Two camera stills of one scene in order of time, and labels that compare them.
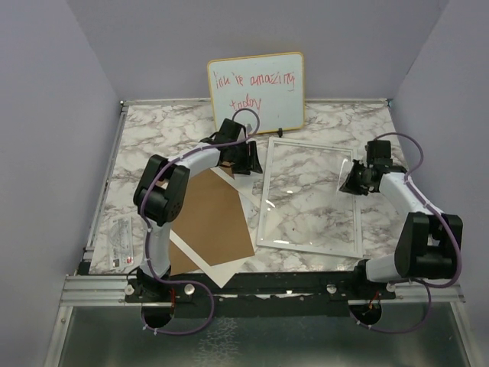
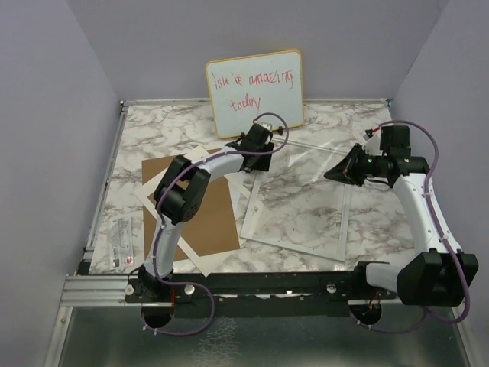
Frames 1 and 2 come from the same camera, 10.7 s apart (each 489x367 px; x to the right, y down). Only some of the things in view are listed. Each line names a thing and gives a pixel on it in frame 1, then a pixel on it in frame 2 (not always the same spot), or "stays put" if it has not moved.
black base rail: (288, 294) stays put
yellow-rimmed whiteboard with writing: (273, 86) stays put
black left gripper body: (239, 156) → (261, 163)
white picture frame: (354, 156) → (244, 234)
